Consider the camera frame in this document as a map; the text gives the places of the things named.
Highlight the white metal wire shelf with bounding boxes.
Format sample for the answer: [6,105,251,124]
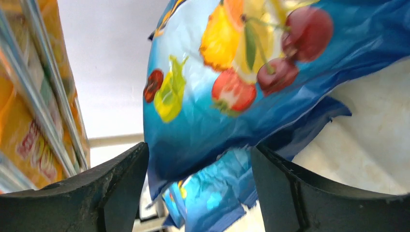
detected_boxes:
[0,0,170,232]

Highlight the blue candy bag on shelf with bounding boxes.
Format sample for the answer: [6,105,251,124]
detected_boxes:
[162,148,258,232]

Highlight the blue candy bag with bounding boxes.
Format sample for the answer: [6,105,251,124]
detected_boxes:
[162,148,258,232]
[143,0,410,199]

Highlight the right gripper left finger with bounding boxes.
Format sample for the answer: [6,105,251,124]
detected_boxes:
[0,142,149,232]

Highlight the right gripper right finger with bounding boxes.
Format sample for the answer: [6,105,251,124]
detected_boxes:
[251,145,410,232]

